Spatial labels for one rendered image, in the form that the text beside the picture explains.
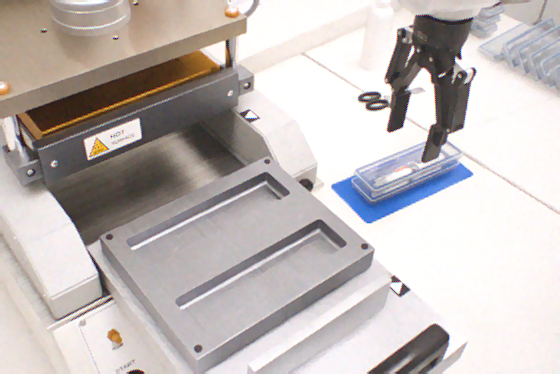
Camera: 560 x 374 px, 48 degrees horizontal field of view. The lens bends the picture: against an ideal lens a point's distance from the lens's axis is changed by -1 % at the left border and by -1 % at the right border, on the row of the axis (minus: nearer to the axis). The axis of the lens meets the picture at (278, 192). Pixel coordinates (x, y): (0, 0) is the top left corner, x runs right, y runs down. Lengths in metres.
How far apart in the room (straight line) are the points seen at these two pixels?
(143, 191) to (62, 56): 0.19
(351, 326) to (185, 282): 0.15
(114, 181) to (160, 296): 0.24
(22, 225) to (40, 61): 0.15
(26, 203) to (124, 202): 0.13
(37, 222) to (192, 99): 0.20
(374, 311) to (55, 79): 0.35
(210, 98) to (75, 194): 0.19
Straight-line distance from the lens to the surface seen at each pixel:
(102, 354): 0.67
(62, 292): 0.62
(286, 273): 0.59
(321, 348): 0.55
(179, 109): 0.68
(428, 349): 0.53
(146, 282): 0.57
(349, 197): 1.01
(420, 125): 1.18
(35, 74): 0.62
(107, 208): 0.73
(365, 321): 0.58
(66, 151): 0.64
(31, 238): 0.62
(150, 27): 0.68
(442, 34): 0.87
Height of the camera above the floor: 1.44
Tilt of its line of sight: 44 degrees down
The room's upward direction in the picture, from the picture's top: 4 degrees clockwise
